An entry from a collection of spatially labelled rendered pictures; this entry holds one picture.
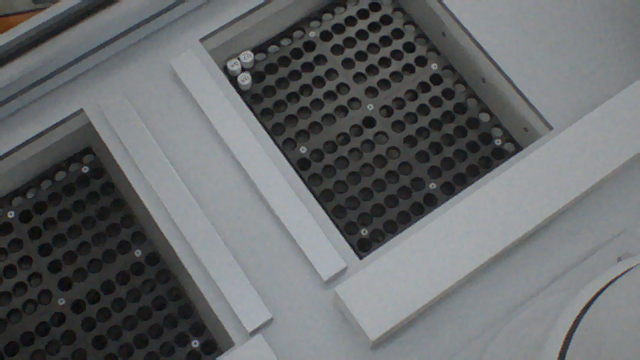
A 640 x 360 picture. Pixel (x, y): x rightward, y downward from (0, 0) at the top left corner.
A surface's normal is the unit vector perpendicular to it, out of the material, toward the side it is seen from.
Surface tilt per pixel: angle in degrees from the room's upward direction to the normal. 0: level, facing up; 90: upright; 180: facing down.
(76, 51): 90
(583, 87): 0
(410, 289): 0
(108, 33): 90
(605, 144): 0
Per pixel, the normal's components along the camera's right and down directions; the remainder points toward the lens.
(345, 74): 0.00, -0.36
